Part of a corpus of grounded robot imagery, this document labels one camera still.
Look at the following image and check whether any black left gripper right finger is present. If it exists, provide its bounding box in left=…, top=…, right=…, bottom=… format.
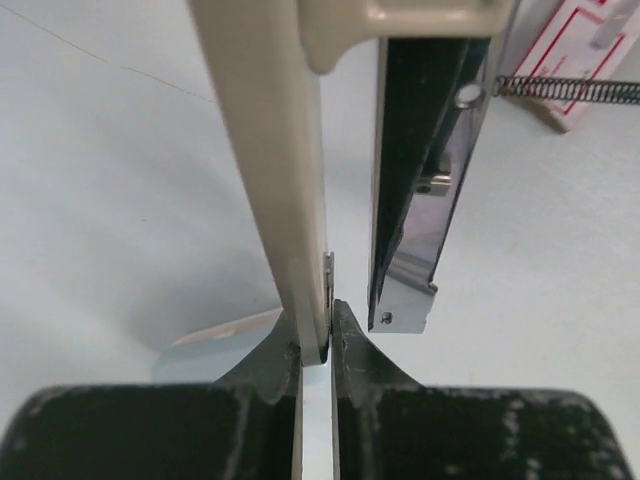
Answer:
left=331, top=300, right=630, bottom=479

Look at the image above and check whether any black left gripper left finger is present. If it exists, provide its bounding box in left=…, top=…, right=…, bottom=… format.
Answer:
left=1, top=317, right=302, bottom=479

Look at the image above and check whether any beige and black stapler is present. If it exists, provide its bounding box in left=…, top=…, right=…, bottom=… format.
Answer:
left=187, top=0, right=640, bottom=369

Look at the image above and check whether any red white staple box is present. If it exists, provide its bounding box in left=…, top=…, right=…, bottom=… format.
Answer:
left=493, top=0, right=639, bottom=133

